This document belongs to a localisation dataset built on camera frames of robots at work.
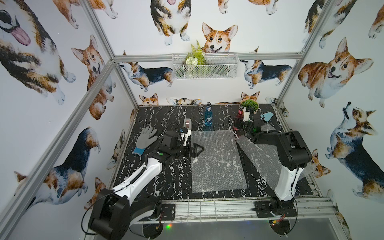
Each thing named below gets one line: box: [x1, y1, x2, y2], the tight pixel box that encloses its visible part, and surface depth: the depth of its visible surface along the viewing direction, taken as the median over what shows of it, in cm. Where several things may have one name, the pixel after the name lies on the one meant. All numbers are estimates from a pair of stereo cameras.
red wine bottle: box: [233, 105, 244, 131], surface depth 94 cm
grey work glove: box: [132, 126, 158, 156], surface depth 102 cm
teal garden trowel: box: [260, 112, 274, 122], surface depth 116 cm
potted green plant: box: [239, 98, 259, 111], surface depth 108 cm
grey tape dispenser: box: [183, 118, 193, 131], surface depth 106 cm
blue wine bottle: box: [204, 101, 213, 127], surface depth 102 cm
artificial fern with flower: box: [184, 39, 207, 77], surface depth 87 cm
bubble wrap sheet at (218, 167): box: [191, 129, 248, 194], surface depth 91 cm
